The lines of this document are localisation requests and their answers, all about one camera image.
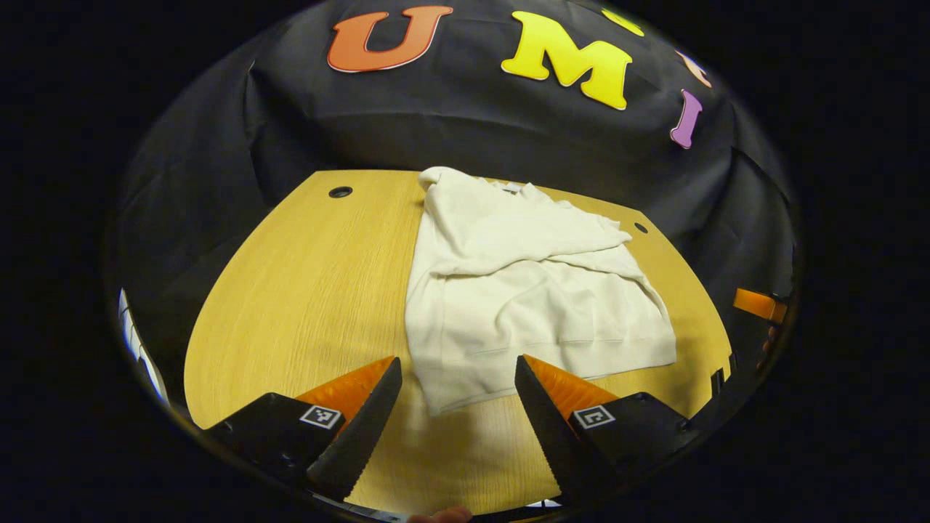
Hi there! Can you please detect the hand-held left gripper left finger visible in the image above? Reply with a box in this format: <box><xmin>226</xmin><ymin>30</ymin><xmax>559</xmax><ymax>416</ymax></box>
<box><xmin>203</xmin><ymin>355</ymin><xmax>403</xmax><ymax>503</ymax></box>

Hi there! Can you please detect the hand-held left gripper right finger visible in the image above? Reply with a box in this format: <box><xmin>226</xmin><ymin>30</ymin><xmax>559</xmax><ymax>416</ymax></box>
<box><xmin>514</xmin><ymin>354</ymin><xmax>702</xmax><ymax>508</ymax></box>

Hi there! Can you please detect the cream white sweatshirt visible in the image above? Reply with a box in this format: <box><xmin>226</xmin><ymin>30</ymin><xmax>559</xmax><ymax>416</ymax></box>
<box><xmin>404</xmin><ymin>166</ymin><xmax>678</xmax><ymax>416</ymax></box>

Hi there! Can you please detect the black backdrop cloth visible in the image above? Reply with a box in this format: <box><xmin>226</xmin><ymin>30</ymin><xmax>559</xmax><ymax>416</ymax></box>
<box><xmin>109</xmin><ymin>0</ymin><xmax>800</xmax><ymax>422</ymax></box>

